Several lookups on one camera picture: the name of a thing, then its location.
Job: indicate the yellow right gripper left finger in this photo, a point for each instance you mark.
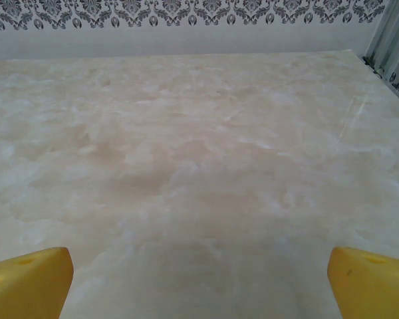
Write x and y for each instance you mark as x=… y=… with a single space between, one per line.
x=26 y=285

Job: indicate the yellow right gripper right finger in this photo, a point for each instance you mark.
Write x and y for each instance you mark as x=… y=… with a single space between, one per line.
x=372 y=289

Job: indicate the aluminium frame post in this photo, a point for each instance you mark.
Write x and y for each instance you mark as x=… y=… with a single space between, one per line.
x=390 y=30

